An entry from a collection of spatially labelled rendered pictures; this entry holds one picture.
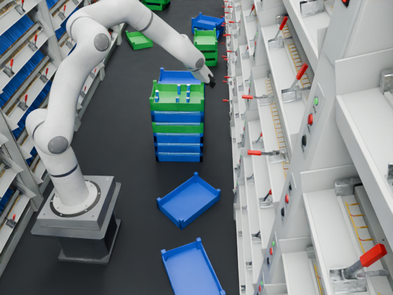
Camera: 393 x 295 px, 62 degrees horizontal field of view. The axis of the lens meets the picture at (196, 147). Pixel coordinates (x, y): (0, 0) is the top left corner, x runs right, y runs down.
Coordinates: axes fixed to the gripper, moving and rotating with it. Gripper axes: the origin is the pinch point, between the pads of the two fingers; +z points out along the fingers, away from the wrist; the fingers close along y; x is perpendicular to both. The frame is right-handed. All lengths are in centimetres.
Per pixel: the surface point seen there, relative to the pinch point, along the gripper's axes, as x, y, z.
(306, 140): -30, 87, -72
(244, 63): 19.5, 5.4, 7.3
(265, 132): -21, 61, -36
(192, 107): -11.7, -13.1, 15.2
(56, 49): -26, -93, -25
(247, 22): 32.9, 4.4, -7.4
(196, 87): 2.5, -25.2, 21.8
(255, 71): -0.3, 40.0, -28.5
